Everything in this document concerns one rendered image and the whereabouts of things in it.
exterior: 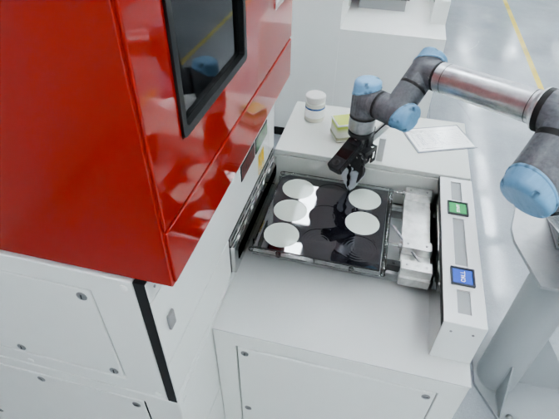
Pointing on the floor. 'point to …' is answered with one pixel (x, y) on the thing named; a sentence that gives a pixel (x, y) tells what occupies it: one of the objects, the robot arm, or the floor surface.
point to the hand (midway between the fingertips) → (348, 187)
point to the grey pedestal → (521, 358)
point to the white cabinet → (321, 386)
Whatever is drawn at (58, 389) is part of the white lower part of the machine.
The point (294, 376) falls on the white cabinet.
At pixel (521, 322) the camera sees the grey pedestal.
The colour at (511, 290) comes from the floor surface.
